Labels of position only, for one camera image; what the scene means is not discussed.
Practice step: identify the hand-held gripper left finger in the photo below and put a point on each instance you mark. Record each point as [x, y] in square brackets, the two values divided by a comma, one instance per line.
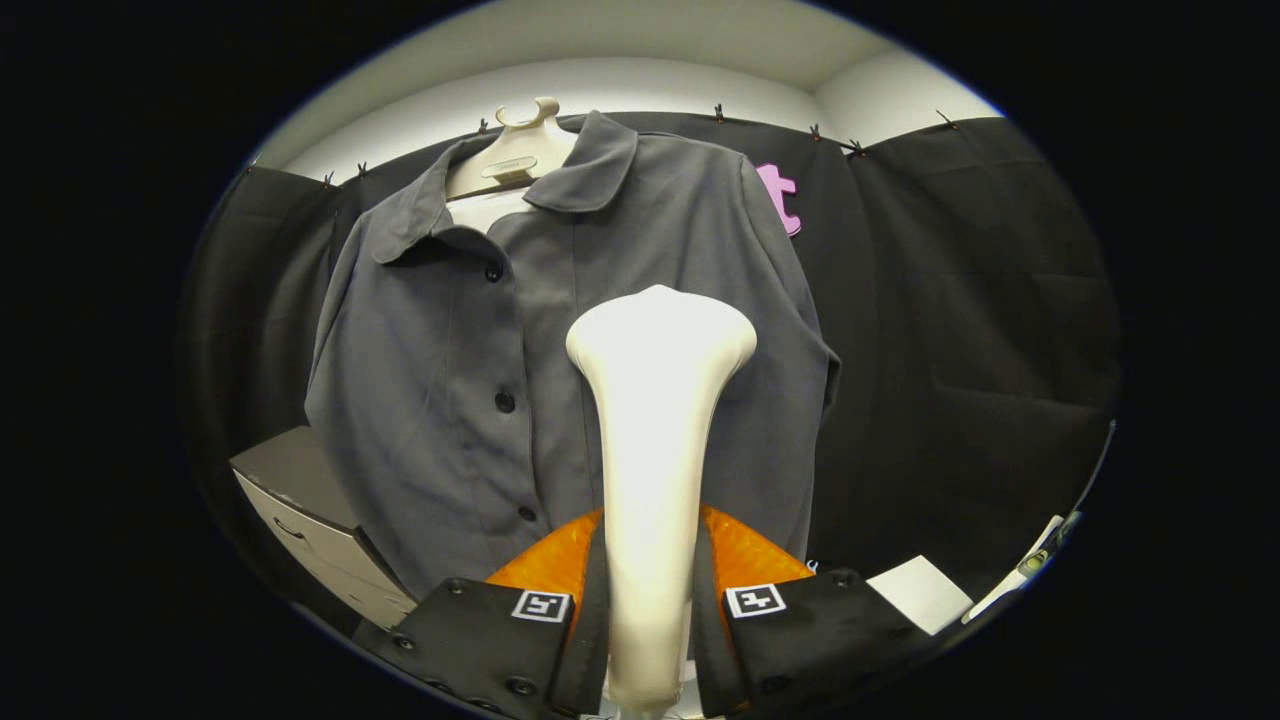
[590, 640]

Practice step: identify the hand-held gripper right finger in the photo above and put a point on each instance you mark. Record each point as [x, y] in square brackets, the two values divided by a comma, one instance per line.
[708, 650]

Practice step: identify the grey button shirt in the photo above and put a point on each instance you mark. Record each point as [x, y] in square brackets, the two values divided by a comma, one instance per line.
[420, 400]

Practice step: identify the cream clothes hanger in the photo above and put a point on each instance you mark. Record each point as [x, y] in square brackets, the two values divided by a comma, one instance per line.
[520, 155]

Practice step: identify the white flat board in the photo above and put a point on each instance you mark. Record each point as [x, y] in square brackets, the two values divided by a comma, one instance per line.
[920, 595]

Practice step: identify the grey drawer cabinet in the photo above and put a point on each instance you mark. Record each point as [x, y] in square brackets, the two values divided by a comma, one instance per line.
[290, 470]

